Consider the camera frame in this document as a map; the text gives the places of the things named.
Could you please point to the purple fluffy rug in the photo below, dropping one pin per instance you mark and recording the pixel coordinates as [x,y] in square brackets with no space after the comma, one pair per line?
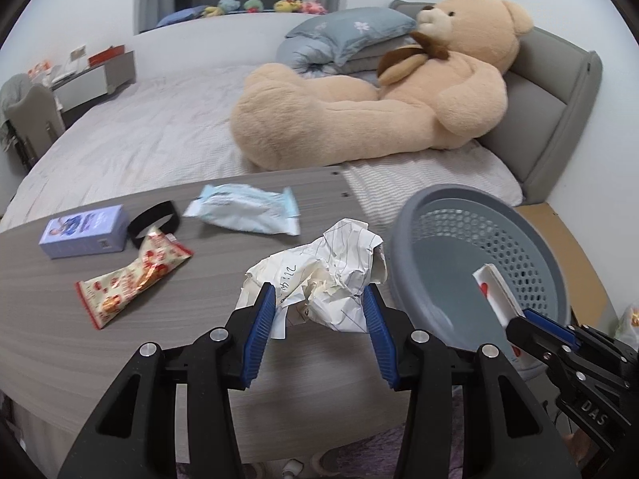
[369,461]

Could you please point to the blue cushion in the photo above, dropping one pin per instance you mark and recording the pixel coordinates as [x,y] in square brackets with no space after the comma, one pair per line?
[179,16]

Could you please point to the patterned snack wrapper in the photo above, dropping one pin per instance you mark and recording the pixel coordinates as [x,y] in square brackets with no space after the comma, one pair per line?
[130,279]

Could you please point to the orange printed packet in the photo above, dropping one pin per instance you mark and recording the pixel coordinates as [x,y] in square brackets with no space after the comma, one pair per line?
[40,69]

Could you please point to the pale blue wet wipe packet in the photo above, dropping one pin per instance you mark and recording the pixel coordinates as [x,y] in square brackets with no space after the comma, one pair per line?
[239,207]

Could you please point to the grey upholstered headboard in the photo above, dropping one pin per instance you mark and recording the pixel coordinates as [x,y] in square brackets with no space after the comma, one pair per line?
[539,124]

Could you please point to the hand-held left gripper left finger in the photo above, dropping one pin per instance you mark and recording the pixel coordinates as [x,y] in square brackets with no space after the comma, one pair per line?
[257,339]

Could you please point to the bed with white sheet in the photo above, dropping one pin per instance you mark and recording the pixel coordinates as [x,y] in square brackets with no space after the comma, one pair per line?
[150,129]

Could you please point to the purple rectangular box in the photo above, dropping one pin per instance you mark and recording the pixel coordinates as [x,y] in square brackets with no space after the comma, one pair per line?
[80,232]

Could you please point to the small photo frame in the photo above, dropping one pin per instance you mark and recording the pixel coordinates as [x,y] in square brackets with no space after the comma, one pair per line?
[78,53]

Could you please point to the large beige teddy bear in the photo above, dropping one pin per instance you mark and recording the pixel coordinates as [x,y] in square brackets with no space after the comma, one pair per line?
[349,119]

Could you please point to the white and red small box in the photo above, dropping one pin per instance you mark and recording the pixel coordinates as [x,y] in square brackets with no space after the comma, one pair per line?
[499,294]

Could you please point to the pink plush toy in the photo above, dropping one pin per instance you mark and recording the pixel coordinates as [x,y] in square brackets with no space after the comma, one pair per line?
[313,5]

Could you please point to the white paper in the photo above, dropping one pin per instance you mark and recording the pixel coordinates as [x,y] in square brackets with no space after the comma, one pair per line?
[329,269]

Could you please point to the black tape roll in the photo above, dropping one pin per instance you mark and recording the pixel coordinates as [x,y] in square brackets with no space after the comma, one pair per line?
[164,212]

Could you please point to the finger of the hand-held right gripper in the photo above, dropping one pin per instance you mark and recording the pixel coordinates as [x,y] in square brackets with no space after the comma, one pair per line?
[529,337]
[554,324]

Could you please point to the blue grey flowered pillow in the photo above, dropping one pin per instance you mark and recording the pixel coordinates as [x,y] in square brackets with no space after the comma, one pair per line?
[344,32]

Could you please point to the blue plush toy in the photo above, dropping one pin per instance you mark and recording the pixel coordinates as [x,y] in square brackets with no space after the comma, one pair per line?
[228,5]

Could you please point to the grey chair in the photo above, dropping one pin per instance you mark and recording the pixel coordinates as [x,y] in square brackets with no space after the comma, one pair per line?
[37,119]

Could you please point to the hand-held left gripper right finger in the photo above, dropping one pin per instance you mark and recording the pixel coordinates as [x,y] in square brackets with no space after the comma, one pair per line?
[382,339]

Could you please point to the grey perforated plastic basket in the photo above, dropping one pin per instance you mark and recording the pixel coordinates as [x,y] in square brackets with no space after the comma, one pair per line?
[449,284]

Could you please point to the small white floor object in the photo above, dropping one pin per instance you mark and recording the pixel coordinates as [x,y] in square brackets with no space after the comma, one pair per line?
[292,469]

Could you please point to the grey cloth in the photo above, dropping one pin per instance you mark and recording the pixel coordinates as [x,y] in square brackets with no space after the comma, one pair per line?
[12,95]

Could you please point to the folded blue grey duvet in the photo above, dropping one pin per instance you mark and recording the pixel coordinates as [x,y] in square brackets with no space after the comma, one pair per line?
[309,60]

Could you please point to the white plastic bag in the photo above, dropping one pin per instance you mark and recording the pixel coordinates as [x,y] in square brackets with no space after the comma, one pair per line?
[628,324]

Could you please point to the red flat box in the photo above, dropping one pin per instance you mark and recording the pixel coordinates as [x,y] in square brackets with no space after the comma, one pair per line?
[106,56]

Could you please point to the brown cardboard sheet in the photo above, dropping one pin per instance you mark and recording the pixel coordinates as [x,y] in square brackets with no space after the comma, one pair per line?
[564,229]

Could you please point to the yellow green plush toy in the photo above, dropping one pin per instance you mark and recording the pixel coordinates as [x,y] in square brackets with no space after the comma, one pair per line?
[212,11]

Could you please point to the white bedside table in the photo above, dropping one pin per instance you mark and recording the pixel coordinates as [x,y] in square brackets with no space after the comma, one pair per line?
[95,82]

